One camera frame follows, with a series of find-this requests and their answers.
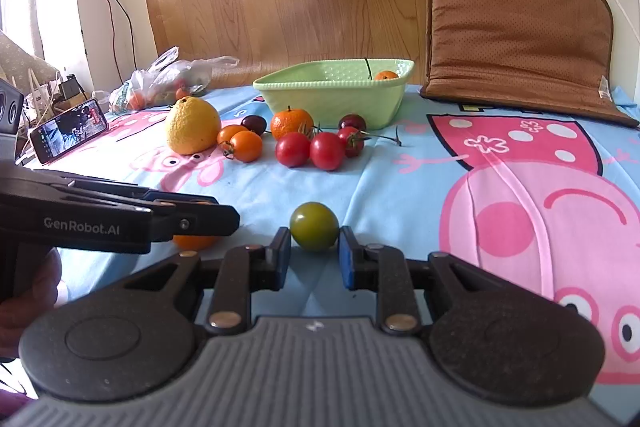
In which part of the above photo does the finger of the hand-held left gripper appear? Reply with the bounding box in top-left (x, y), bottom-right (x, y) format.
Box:
top-left (150, 202), bottom-right (242, 242)
top-left (50, 171), bottom-right (218, 204)

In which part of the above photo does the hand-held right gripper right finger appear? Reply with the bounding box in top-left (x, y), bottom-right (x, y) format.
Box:
top-left (338, 225), bottom-right (506, 336)

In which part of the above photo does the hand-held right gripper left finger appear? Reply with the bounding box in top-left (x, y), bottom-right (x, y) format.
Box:
top-left (122, 227), bottom-right (292, 336)

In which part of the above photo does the green tomato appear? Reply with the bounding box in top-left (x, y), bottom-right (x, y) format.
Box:
top-left (290, 202), bottom-right (340, 253)

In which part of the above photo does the large yellow lemon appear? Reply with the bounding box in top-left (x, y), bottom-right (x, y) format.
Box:
top-left (165, 97), bottom-right (222, 155)

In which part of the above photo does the orange cherry tomato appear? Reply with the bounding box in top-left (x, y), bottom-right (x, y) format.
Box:
top-left (229, 130), bottom-right (263, 163)
top-left (216, 125), bottom-right (248, 148)

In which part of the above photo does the red tomato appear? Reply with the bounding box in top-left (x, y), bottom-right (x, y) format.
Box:
top-left (309, 132), bottom-right (345, 171)
top-left (275, 132), bottom-right (312, 168)
top-left (337, 126), bottom-right (366, 158)

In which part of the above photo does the light green plastic basket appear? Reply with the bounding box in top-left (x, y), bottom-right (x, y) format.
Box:
top-left (252, 59), bottom-right (416, 130)

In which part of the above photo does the person's left hand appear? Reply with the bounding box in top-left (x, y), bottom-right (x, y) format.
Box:
top-left (0, 249), bottom-right (68, 360)

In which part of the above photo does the printed cartoon blanket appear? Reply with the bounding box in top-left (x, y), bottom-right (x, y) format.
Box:
top-left (0, 82), bottom-right (640, 408)

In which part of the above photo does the black smartphone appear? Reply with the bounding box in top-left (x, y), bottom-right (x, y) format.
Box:
top-left (29, 98), bottom-right (109, 165)

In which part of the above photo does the clear plastic bag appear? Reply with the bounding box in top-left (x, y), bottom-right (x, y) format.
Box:
top-left (109, 47), bottom-right (240, 115)

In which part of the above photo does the dry tomato vine stem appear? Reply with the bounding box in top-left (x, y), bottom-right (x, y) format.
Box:
top-left (360, 126), bottom-right (404, 146)

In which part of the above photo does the black power adapter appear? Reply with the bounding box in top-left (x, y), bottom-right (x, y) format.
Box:
top-left (59, 76), bottom-right (87, 100)

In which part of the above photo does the brown seat cushion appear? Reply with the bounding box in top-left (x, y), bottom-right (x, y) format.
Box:
top-left (419, 0), bottom-right (640, 128)

